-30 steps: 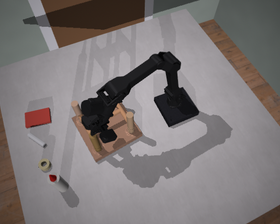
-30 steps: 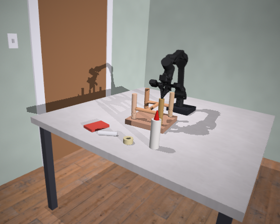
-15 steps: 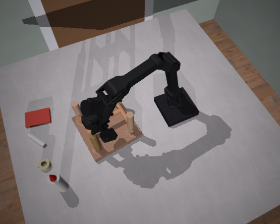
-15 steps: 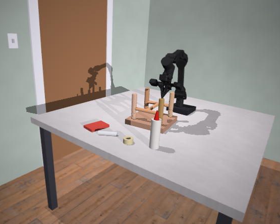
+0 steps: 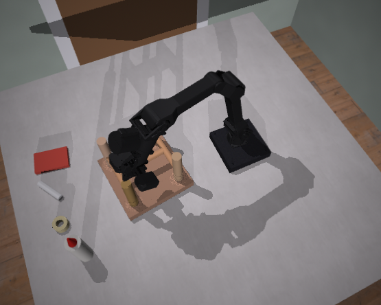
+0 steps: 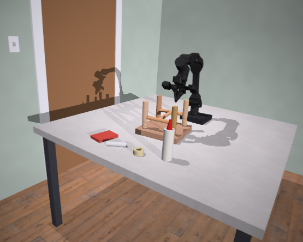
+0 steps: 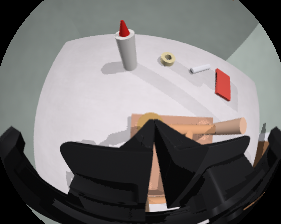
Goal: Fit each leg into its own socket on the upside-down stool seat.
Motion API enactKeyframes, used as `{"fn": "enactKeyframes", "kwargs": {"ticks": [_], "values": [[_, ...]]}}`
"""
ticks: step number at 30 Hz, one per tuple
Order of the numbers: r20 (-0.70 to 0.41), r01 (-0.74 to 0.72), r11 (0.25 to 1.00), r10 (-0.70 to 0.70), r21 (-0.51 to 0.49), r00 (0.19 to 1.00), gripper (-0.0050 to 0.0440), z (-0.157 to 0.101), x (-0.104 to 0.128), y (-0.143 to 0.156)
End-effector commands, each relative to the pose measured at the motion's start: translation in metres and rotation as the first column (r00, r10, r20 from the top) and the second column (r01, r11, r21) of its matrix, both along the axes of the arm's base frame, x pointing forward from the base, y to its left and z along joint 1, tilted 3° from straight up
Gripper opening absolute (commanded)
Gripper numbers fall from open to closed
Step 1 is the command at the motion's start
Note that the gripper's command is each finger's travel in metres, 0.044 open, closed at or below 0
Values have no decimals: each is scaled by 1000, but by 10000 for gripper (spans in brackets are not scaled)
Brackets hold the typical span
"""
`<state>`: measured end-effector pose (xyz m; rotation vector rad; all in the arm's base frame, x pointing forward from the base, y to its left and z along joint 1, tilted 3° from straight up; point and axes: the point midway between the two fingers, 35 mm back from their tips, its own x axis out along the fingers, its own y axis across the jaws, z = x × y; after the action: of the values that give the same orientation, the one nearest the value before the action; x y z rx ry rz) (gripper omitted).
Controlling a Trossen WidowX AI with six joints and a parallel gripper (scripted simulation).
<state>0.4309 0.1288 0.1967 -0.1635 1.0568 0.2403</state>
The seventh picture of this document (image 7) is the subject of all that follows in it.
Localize brown wooden stool legs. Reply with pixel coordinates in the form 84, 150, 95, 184
137, 112, 247, 212

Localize flat red rectangular block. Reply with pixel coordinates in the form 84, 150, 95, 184
215, 68, 231, 101

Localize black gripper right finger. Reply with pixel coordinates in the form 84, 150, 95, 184
154, 119, 250, 209

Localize beige tape roll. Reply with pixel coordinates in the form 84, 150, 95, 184
160, 52, 175, 67

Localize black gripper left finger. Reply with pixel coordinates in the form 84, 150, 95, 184
60, 119, 155, 204

